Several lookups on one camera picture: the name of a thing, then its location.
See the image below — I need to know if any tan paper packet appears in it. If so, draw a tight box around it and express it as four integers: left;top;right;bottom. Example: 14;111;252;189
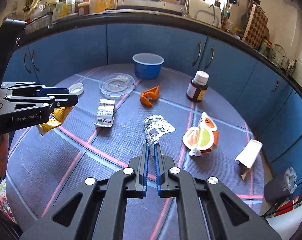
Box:
37;107;73;135

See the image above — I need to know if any white round bottle cap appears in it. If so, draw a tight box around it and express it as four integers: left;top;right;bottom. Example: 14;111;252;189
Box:
69;82;84;96

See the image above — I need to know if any small white medicine box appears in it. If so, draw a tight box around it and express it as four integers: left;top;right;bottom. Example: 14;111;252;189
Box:
94;99;115;127

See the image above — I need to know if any clear plastic round lid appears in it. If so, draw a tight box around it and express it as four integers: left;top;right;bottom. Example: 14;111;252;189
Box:
99;73;135;98

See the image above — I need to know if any white paper carton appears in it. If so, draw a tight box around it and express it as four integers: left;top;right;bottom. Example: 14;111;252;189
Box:
235;139;263;181

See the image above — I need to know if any orange yellow snack wrapper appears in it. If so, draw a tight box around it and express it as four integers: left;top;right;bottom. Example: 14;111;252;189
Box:
182;112;219;157

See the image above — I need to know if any blue plastic cup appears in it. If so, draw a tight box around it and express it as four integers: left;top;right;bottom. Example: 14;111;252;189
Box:
133;53;164;80

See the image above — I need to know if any silver blister pill pack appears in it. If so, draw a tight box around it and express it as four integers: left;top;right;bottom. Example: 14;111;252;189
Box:
143;114;175;146

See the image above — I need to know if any brown medicine bottle white cap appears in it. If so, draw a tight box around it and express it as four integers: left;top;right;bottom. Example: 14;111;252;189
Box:
186;70;209;102

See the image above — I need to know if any grey trash bin with bag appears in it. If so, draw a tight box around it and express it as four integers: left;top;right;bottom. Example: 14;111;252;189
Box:
264;167;297;204

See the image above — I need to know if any blue checked tablecloth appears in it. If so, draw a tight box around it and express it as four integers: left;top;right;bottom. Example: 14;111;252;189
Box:
7;64;264;230

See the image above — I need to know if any steel sink faucet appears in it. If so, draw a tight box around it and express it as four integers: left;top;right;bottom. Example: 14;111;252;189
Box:
180;0;190;17

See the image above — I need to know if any green kettle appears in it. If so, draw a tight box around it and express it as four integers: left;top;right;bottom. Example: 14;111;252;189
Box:
268;44;286;66

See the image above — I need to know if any checkered cutting board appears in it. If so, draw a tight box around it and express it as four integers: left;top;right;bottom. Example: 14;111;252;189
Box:
241;4;268;49

